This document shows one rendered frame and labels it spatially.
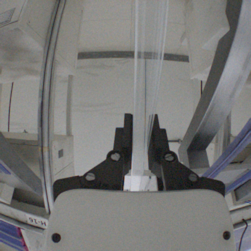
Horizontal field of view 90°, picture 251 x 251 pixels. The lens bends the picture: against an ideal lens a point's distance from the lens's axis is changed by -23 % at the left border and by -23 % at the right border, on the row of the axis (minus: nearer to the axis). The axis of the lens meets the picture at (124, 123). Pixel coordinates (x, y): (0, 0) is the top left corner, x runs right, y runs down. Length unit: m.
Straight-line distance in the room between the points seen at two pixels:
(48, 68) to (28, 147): 0.40
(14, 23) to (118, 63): 1.71
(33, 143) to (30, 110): 1.63
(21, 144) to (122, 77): 1.54
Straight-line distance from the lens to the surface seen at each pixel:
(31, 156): 0.84
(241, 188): 0.70
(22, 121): 2.51
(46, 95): 0.63
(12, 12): 0.64
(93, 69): 2.15
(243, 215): 0.88
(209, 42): 0.21
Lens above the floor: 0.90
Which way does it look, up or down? 1 degrees up
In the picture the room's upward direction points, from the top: 179 degrees counter-clockwise
